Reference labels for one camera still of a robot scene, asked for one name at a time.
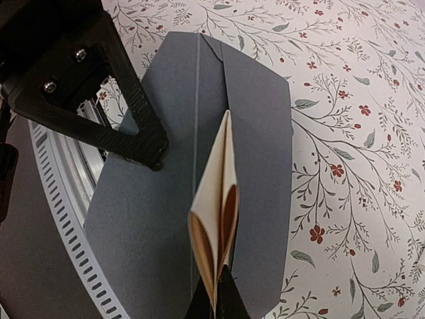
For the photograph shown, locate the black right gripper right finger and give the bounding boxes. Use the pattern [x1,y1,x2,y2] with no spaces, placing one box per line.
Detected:
[216,265,250,319]

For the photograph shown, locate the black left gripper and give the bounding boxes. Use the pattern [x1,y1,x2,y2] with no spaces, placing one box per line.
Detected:
[1,1,169,171]

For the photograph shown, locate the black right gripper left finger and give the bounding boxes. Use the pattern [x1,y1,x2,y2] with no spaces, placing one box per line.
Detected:
[184,278,213,319]

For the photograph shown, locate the floral patterned table mat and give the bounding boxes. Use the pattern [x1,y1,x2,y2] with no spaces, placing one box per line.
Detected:
[103,1,424,318]

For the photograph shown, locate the beige lined letter paper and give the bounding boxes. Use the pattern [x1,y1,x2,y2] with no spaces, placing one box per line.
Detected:
[188,110,239,311]

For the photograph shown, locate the grey-blue envelope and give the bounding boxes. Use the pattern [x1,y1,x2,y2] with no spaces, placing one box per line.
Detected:
[84,32,293,318]

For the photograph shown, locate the aluminium slotted front rail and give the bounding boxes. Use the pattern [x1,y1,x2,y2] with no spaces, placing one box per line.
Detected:
[0,116,130,319]

